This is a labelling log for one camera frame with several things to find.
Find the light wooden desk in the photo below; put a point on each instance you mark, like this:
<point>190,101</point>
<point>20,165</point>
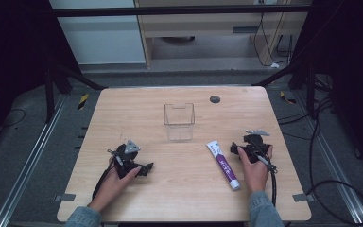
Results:
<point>201,28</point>

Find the clear plastic container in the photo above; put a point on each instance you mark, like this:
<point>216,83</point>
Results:
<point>179,121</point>

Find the person's right hand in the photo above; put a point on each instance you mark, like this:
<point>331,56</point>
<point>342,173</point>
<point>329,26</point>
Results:
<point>255,176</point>

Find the yellow black striped tape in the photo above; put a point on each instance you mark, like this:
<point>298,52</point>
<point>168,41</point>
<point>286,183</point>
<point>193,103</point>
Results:
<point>287,98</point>
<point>82,101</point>

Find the round grey table grommet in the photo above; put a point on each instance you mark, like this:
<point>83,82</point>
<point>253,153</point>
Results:
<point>215,99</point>

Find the person's left hand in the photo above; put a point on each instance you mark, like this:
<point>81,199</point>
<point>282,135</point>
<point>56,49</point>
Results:
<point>113,186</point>

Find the white cabinet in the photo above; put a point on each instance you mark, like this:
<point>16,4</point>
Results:
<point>102,41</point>

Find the black metal stand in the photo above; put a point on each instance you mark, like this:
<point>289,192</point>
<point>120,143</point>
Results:
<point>49,91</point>
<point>310,85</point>

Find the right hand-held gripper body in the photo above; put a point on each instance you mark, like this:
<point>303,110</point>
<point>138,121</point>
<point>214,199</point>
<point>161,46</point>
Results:
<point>255,145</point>

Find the white and purple toothpaste tube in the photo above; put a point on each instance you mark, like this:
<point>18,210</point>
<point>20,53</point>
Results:
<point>223,164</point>

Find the black horizontal frame bar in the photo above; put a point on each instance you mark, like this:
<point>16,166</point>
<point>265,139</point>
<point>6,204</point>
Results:
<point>176,11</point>

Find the aluminium floor rail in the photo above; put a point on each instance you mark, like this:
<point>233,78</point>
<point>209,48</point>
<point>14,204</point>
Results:
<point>331,164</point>
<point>28,167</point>

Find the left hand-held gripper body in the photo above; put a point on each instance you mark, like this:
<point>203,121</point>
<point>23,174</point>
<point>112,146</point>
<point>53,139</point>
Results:
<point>126,157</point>

